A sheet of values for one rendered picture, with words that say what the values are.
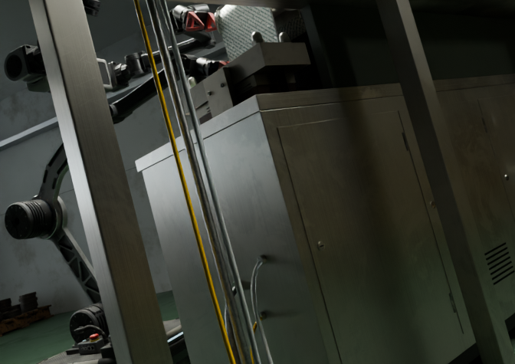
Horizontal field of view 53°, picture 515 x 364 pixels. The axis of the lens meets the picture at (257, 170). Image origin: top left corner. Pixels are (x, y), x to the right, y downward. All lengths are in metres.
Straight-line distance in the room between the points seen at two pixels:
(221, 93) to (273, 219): 0.37
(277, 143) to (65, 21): 0.58
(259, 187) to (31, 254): 6.60
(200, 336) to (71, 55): 1.05
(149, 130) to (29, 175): 2.08
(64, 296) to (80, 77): 6.66
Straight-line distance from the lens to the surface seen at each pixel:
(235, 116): 1.28
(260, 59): 1.29
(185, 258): 1.60
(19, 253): 7.89
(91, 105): 0.80
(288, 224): 1.19
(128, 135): 6.36
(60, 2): 0.85
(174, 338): 2.33
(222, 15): 1.73
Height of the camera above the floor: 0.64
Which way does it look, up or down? 4 degrees up
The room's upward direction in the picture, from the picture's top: 15 degrees counter-clockwise
